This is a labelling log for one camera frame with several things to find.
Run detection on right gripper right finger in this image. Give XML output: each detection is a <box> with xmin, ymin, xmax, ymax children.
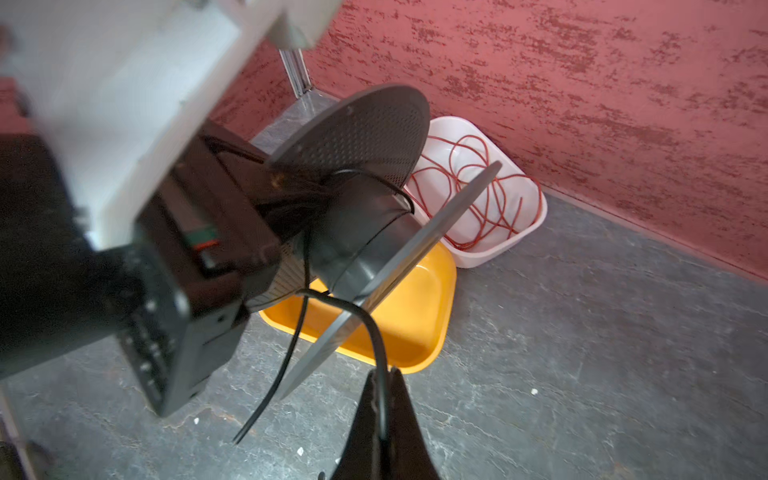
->
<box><xmin>383</xmin><ymin>368</ymin><xmax>440</xmax><ymax>479</ymax></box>

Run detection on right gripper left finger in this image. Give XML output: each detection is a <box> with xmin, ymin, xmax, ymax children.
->
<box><xmin>331</xmin><ymin>370</ymin><xmax>383</xmax><ymax>480</ymax></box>

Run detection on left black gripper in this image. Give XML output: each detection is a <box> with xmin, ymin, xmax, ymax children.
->
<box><xmin>118</xmin><ymin>123</ymin><xmax>330</xmax><ymax>417</ymax></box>

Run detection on black cable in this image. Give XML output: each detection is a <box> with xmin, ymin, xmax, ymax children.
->
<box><xmin>232</xmin><ymin>169</ymin><xmax>416</xmax><ymax>445</ymax></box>

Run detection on dark grey cable spool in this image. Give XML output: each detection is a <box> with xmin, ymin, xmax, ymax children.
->
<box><xmin>248</xmin><ymin>83</ymin><xmax>504</xmax><ymax>401</ymax></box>

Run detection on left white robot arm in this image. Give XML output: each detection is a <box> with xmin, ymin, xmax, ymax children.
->
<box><xmin>1</xmin><ymin>1</ymin><xmax>339</xmax><ymax>416</ymax></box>

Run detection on yellow plastic tray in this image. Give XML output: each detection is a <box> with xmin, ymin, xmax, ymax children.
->
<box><xmin>259</xmin><ymin>243</ymin><xmax>457</xmax><ymax>374</ymax></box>

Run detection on left aluminium corner post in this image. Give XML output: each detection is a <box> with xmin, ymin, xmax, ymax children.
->
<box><xmin>279</xmin><ymin>49</ymin><xmax>313</xmax><ymax>99</ymax></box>

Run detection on red cable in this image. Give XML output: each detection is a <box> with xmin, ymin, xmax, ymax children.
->
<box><xmin>407</xmin><ymin>134</ymin><xmax>544</xmax><ymax>251</ymax></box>

